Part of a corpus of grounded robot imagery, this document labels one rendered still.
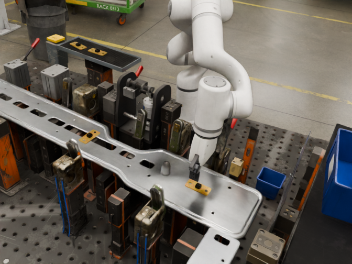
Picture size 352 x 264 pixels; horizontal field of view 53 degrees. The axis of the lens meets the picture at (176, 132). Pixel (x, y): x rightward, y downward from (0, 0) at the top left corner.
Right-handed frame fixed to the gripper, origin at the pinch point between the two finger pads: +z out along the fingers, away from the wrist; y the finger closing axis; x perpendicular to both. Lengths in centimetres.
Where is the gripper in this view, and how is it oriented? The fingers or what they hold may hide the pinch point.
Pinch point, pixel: (200, 168)
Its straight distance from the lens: 113.4
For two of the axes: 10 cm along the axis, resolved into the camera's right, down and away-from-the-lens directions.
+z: -0.8, 7.9, 6.0
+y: -5.0, 4.9, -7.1
